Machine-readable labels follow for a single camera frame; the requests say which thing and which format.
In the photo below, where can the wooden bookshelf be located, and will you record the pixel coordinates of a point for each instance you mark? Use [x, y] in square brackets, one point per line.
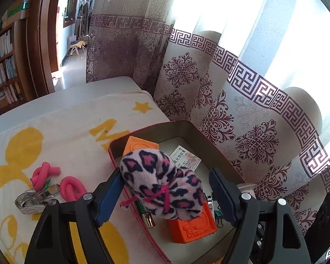
[18, 46]

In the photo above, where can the pink foam hair curler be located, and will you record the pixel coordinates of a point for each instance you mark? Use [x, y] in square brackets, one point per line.
[42, 174]
[68, 189]

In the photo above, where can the green gift box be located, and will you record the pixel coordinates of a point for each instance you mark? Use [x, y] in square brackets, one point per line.
[18, 8]

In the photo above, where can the leopard print scrunchie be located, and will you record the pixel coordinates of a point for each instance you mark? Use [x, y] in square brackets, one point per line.
[159, 176]

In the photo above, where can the coat rack with clothes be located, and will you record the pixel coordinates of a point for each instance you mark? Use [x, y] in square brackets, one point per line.
[84, 11]

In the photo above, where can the rows of books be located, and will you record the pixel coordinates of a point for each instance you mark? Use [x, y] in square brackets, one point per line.
[0, 71]

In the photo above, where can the purple sheer patterned curtain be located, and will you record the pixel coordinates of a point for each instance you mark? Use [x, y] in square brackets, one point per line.
[118, 49]

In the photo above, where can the red rectangular tin box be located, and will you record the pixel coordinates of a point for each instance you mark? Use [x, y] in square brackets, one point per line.
[154, 132]

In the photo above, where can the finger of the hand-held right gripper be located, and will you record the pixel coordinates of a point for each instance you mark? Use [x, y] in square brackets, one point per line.
[260, 233]

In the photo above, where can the pale green ointment box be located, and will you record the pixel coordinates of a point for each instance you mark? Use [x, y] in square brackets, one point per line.
[187, 158]

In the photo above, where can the dark orange rubber cube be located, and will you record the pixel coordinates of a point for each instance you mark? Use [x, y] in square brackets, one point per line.
[192, 228]

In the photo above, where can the light orange rubber cube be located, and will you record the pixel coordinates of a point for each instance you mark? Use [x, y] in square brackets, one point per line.
[140, 145]

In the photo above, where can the small wooden stool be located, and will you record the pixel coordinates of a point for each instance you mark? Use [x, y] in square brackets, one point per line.
[77, 45]

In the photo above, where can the wooden door frame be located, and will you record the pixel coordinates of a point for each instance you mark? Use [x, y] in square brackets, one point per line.
[41, 46]

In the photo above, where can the yellow white printed towel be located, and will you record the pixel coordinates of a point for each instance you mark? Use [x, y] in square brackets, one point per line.
[57, 143]

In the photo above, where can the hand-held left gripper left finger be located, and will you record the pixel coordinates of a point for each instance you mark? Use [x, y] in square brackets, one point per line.
[110, 198]

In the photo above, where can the silver nail clipper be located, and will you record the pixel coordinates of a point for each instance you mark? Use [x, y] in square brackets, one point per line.
[209, 203]

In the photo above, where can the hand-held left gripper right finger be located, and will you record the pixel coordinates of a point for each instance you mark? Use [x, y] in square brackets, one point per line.
[222, 195]

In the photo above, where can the teal binder clip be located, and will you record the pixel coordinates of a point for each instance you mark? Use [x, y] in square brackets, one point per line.
[218, 214]
[47, 184]

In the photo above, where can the white patterned curtain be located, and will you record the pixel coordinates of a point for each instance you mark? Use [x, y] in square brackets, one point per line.
[264, 132]

